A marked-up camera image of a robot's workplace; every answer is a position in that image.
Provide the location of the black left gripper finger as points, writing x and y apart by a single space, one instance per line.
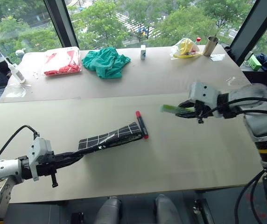
69 160
77 152

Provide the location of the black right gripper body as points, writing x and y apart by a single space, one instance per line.
203 110

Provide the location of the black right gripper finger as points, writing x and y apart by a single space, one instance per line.
186 104
186 114

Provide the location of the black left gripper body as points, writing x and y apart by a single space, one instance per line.
45 164

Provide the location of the green highlighter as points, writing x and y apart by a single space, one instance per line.
170 109

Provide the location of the black white grid pouch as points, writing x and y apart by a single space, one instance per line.
114 136

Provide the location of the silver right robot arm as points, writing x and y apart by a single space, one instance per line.
264 126

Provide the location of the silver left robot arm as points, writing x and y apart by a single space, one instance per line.
0 170

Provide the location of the red marker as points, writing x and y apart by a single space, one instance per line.
142 124

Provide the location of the crumpled clear plastic wrap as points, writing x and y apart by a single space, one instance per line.
235 81

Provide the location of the white paper slip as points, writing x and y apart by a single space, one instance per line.
217 57

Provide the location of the plastic bag with yellow contents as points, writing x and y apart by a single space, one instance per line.
186 49

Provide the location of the metal cup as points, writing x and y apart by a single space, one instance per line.
210 46

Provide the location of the dark rounded grey shape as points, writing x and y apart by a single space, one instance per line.
109 210
167 210

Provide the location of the bottle with red cap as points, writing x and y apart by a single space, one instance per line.
198 40

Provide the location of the small white box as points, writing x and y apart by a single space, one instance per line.
143 52

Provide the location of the green box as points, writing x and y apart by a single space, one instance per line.
256 63

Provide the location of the clear plastic sheet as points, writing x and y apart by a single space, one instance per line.
15 91

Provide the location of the green crumpled cloth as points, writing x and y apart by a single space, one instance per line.
105 61

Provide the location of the red cloth in plastic bag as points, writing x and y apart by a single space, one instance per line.
62 61

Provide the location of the white squeeze bottle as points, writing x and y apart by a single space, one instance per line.
16 73

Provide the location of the small grey round cup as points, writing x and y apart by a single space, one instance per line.
20 52

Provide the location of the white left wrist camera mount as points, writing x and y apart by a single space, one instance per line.
38 149

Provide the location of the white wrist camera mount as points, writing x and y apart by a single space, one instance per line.
38 149
203 92

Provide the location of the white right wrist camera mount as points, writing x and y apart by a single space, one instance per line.
203 92

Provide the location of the black table leg frame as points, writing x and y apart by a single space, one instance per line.
203 207

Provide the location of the dark window frame post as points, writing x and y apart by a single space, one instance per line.
61 23
255 28

